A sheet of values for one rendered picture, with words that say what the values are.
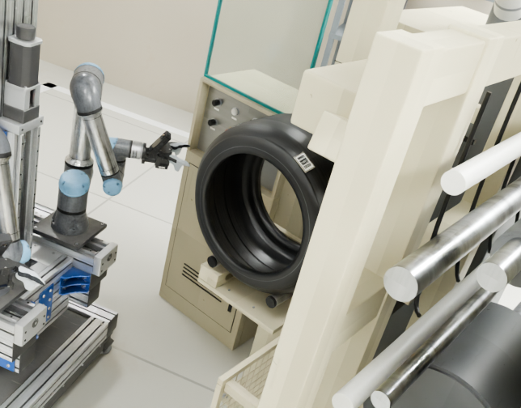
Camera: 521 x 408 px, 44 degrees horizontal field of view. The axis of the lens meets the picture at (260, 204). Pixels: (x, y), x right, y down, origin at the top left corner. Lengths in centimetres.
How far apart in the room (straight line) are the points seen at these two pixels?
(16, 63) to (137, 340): 161
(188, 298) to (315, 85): 204
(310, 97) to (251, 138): 47
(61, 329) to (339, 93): 188
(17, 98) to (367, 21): 119
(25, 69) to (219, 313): 165
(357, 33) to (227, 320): 166
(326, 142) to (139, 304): 223
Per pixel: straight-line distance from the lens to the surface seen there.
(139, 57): 617
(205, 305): 340
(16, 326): 238
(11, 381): 284
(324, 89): 163
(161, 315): 353
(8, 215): 216
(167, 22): 598
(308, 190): 198
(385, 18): 225
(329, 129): 152
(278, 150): 202
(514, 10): 262
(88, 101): 251
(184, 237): 335
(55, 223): 275
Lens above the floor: 223
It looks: 28 degrees down
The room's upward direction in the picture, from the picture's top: 15 degrees clockwise
